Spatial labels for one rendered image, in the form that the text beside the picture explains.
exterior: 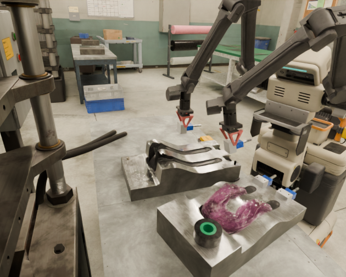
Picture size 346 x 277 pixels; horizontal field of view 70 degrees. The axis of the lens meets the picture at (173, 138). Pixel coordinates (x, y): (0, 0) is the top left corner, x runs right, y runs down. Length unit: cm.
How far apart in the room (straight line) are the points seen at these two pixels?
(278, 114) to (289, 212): 56
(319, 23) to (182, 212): 69
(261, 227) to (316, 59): 75
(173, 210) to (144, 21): 697
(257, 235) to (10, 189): 73
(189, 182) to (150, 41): 677
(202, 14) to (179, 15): 93
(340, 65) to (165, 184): 77
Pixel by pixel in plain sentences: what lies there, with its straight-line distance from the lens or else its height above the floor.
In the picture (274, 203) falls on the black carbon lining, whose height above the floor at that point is 85.
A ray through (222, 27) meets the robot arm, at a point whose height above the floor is 144.
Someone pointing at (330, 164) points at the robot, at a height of 75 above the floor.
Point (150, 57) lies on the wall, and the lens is 770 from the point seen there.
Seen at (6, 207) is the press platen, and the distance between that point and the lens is 75.
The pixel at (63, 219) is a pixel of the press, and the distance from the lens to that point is 105.
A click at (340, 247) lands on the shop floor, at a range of 234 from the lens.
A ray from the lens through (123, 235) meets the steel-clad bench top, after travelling 92.
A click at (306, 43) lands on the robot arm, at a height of 142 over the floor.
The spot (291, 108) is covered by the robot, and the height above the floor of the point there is 109.
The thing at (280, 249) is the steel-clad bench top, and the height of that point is 80.
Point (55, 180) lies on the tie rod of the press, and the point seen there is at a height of 90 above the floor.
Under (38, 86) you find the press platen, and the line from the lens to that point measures 87.
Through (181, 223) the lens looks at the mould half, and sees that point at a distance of 80.
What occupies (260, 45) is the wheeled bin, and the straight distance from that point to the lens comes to 854.
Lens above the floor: 148
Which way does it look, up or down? 27 degrees down
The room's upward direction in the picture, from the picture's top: 3 degrees clockwise
